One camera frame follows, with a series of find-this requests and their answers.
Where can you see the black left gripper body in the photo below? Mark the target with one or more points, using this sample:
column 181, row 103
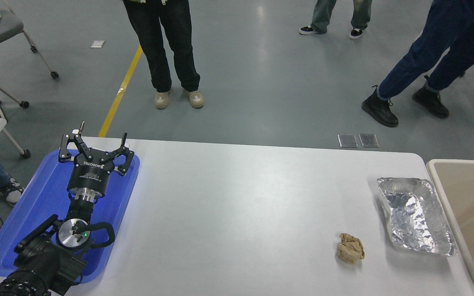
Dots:
column 90, row 176

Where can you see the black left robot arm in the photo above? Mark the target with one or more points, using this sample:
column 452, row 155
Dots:
column 43, row 263

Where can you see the blue plastic tray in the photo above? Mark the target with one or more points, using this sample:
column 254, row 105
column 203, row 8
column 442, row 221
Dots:
column 35, row 205

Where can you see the silver foil tray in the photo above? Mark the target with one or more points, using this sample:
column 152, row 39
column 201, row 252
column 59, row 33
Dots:
column 416, row 218

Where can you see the crumpled tan paper ball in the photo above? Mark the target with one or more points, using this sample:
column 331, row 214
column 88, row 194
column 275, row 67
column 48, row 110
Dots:
column 350, row 248

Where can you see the grey wheeled chair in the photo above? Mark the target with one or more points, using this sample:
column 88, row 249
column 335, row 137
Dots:
column 8, row 24

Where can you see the metal floor plate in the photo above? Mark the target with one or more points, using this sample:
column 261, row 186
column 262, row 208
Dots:
column 347, row 141
column 369, row 140

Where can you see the wheeled chair frame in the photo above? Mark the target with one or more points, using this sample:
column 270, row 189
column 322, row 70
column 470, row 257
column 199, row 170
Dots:
column 8, row 98

